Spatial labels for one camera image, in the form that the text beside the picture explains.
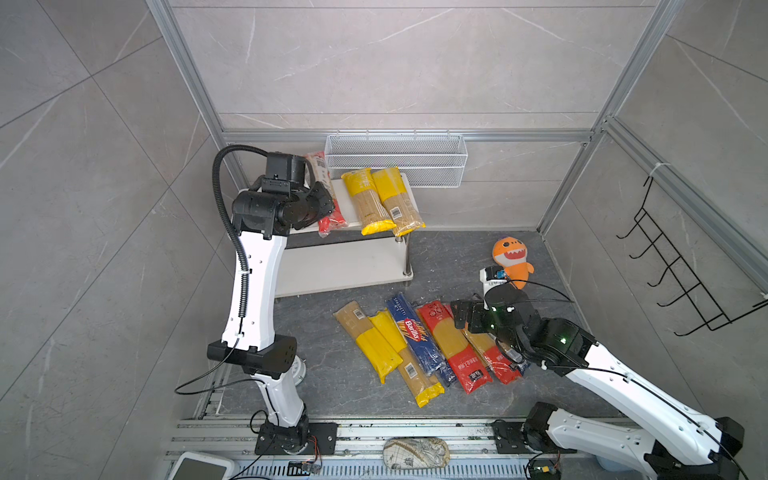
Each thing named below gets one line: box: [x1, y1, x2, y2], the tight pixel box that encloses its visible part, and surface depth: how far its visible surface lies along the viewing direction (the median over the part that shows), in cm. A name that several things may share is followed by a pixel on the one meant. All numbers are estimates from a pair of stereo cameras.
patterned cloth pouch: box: [383, 437, 451, 469], surface depth 70 cm
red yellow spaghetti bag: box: [417, 301, 493, 394], surface depth 84 cm
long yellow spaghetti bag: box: [369, 310, 445, 408], surface depth 83 cm
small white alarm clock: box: [292, 355, 307, 386], surface depth 83 cm
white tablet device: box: [167, 451, 235, 480], surface depth 68 cm
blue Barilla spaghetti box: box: [387, 293, 457, 387], surface depth 85 cm
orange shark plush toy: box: [492, 236, 535, 290], surface depth 106 cm
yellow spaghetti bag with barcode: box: [372, 166, 426, 237], surface depth 77 cm
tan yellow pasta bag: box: [333, 300, 403, 384], surface depth 89 cm
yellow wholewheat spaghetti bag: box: [341, 168, 397, 236], surface depth 76 cm
